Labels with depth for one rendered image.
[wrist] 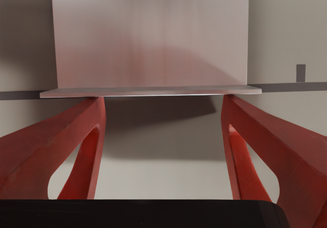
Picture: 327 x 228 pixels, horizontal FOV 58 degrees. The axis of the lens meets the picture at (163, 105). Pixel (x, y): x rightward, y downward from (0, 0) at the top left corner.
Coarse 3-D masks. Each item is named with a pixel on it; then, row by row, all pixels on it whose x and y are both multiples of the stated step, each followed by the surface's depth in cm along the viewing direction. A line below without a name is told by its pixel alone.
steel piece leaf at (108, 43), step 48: (96, 0) 13; (144, 0) 13; (192, 0) 13; (240, 0) 13; (96, 48) 13; (144, 48) 13; (192, 48) 13; (240, 48) 13; (48, 96) 11; (96, 96) 11
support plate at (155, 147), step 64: (0, 0) 13; (256, 0) 13; (320, 0) 13; (0, 64) 13; (256, 64) 13; (320, 64) 13; (0, 128) 14; (128, 128) 14; (192, 128) 14; (320, 128) 14; (128, 192) 14; (192, 192) 14
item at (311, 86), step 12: (252, 84) 13; (264, 84) 13; (276, 84) 13; (288, 84) 13; (300, 84) 13; (312, 84) 13; (324, 84) 13; (0, 96) 13; (12, 96) 13; (24, 96) 13; (36, 96) 13; (120, 96) 13
